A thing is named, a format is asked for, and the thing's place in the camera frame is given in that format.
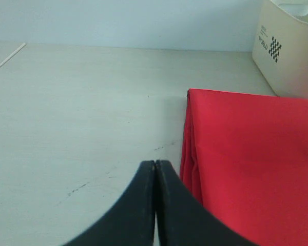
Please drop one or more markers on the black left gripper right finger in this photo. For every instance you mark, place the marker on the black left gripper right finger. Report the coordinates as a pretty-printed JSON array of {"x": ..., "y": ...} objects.
[{"x": 182, "y": 220}]

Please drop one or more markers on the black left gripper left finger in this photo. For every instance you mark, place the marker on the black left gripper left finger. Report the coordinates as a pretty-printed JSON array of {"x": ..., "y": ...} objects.
[{"x": 131, "y": 220}]

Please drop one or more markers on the red scalloped table cloth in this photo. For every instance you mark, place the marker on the red scalloped table cloth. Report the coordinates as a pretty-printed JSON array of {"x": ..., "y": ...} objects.
[{"x": 245, "y": 159}]

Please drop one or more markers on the cream plastic storage bin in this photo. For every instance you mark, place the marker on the cream plastic storage bin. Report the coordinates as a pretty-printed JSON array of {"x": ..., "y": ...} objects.
[{"x": 280, "y": 49}]

